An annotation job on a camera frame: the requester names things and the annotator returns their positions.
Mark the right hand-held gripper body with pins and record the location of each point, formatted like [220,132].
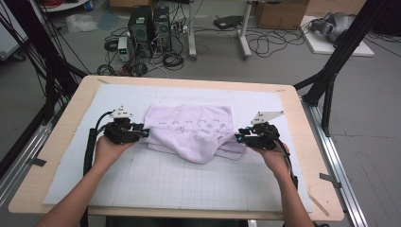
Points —
[263,135]

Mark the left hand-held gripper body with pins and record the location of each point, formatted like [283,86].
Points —
[121,130]

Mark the light purple patterned towel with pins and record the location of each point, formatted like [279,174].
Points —
[192,132]

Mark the person's left hand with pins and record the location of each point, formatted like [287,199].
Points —
[110,153]

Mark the person's right hand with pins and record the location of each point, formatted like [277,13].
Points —
[274,159]

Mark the white foam mat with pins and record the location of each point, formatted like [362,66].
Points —
[164,183]

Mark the white power supply unit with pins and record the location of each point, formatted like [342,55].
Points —
[123,48]

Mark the thin wooden stick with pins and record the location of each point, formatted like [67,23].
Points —
[318,201]

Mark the white desk leg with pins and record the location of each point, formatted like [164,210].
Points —
[244,38]
[191,34]

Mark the wide black computer tower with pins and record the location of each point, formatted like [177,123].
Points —
[140,30]

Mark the narrow black computer tower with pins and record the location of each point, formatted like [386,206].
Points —
[162,30]

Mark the white floor board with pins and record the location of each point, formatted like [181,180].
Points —
[318,45]

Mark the flat black laptop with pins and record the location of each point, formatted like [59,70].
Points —
[228,22]

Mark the clear plastic bag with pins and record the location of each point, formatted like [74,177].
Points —
[81,22]

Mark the brown cardboard box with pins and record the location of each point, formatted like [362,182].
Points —
[280,14]

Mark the grey headset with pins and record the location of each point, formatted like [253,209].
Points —
[334,25]

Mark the grey metal bracket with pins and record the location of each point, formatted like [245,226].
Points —
[329,179]

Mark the aluminium rail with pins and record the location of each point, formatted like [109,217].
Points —
[22,164]
[337,170]

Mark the black metal frame stand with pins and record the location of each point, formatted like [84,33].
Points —
[340,50]
[47,56]

